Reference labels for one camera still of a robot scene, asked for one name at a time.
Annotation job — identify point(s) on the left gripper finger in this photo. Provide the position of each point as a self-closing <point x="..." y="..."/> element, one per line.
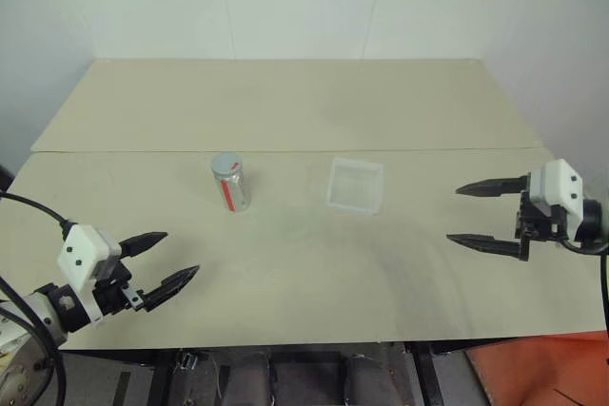
<point x="143" y="243"/>
<point x="173" y="282"/>

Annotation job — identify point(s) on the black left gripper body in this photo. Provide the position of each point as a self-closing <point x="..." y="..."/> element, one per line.
<point x="111" y="294"/>

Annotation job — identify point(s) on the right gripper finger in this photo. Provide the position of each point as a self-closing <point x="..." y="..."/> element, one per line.
<point x="499" y="186"/>
<point x="495" y="245"/>

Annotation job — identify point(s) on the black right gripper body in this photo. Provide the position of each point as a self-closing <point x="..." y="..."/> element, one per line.
<point x="540" y="225"/>

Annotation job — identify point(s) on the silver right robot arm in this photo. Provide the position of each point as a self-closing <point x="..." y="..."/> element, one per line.
<point x="591" y="218"/>

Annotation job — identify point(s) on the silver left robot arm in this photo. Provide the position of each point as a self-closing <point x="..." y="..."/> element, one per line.
<point x="45" y="318"/>

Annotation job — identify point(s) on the grey bottle cap red tape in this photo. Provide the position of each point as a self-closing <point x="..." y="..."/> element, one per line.
<point x="225" y="163"/>

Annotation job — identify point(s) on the clear square plastic container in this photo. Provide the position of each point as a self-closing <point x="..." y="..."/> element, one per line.
<point x="354" y="187"/>

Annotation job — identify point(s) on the silver metal buckle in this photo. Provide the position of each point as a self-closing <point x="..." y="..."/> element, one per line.
<point x="187" y="361"/>

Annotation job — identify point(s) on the dark rounded padded shape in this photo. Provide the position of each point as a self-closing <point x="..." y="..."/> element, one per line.
<point x="368" y="380"/>
<point x="195" y="384"/>
<point x="247" y="382"/>

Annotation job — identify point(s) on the orange floor mat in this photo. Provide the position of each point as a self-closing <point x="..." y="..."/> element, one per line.
<point x="547" y="375"/>

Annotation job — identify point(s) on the dark object at table edge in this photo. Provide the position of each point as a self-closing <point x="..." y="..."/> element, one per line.
<point x="5" y="180"/>

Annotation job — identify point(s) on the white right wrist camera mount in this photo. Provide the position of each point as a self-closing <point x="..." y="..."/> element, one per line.
<point x="559" y="185"/>

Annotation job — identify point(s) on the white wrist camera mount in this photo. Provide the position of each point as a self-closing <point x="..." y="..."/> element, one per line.
<point x="559" y="185"/>
<point x="83" y="249"/>

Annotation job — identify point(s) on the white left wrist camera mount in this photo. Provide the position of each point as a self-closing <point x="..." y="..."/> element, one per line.
<point x="83" y="249"/>

